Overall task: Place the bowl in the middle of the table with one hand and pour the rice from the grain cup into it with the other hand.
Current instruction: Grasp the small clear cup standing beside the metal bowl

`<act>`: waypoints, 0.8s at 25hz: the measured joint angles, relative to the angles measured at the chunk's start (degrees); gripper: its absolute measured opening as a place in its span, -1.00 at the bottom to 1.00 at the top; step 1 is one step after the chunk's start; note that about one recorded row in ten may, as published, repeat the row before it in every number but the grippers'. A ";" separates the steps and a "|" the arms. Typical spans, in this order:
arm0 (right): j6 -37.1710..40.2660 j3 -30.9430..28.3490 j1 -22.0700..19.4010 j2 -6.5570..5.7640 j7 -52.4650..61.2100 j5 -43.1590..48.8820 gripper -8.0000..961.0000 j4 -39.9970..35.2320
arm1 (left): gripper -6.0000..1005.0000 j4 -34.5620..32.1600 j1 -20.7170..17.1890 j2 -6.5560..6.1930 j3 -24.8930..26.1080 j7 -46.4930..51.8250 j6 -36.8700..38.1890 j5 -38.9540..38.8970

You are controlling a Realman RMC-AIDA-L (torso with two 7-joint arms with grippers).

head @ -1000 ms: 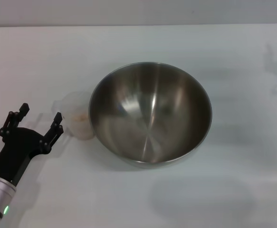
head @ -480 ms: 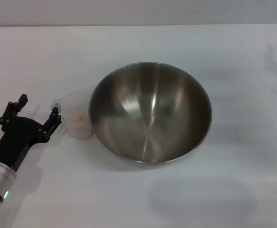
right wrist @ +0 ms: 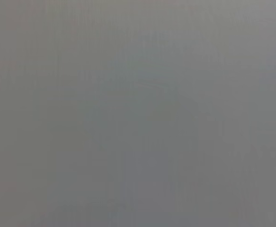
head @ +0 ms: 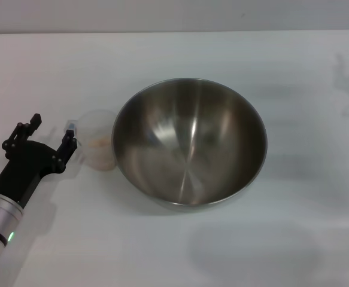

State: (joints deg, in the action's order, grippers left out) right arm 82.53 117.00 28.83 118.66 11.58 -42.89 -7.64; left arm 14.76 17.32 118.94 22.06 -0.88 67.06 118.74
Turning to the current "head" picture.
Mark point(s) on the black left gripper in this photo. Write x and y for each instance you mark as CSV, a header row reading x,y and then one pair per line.
x,y
27,164

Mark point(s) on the clear plastic measuring cup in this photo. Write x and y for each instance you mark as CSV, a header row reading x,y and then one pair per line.
x,y
97,125

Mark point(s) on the white rice grains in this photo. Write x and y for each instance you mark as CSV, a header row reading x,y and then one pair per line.
x,y
102,155

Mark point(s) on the stainless steel mixing bowl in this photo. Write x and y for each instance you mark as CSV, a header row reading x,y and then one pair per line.
x,y
189,143

